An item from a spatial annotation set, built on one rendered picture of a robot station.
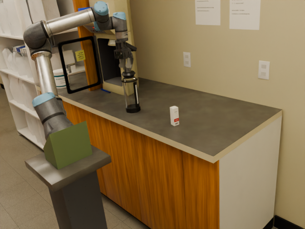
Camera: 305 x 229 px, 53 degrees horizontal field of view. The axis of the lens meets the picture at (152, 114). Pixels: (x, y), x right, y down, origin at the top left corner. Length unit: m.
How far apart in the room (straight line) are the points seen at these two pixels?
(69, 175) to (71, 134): 0.19
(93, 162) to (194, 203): 0.64
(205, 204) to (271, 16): 1.13
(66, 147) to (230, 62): 1.23
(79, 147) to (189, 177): 0.62
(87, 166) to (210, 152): 0.60
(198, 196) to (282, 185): 0.76
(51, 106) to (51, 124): 0.09
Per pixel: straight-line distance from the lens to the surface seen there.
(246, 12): 2.04
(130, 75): 1.94
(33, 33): 1.76
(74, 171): 1.49
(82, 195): 1.64
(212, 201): 1.68
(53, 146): 1.48
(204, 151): 1.52
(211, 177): 1.60
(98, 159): 1.54
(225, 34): 2.14
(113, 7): 2.23
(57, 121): 1.52
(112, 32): 2.22
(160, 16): 2.51
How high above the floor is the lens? 1.71
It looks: 23 degrees down
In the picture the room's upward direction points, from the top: 6 degrees counter-clockwise
